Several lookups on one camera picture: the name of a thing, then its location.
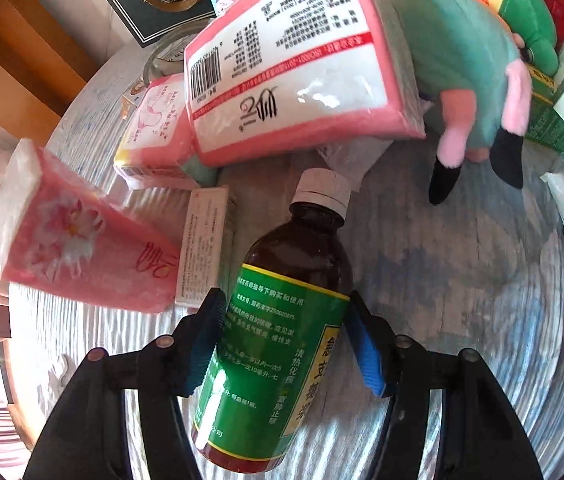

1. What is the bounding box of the large pink tissue pack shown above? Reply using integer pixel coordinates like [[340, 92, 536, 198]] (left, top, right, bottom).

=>
[[186, 0, 424, 167]]

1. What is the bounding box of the small pink tissue pack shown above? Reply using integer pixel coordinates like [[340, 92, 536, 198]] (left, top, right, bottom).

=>
[[114, 74, 217, 191]]

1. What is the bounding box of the yellow green duck plush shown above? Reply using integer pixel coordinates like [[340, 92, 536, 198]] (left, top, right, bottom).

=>
[[484, 0, 559, 76]]

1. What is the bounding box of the small white medicine box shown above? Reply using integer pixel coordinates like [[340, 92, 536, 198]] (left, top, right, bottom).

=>
[[175, 186, 236, 309]]

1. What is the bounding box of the green label syrup bottle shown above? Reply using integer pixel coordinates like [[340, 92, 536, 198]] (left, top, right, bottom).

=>
[[192, 168, 352, 474]]

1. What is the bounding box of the teal dress pig plush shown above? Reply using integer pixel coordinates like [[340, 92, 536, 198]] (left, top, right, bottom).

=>
[[388, 0, 532, 205]]

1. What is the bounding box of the pink flower tissue pack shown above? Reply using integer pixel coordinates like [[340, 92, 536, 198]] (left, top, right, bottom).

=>
[[0, 139, 179, 313]]

